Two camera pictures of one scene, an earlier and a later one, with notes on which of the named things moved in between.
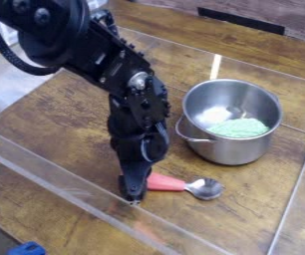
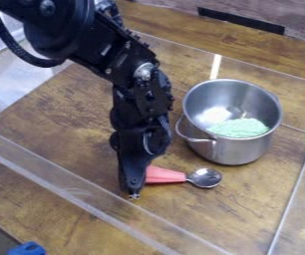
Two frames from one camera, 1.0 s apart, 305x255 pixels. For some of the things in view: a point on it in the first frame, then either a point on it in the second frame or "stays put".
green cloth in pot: (239, 127) stays put
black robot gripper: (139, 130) stays put
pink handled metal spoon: (206, 187) -> (203, 176)
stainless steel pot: (230, 116) stays put
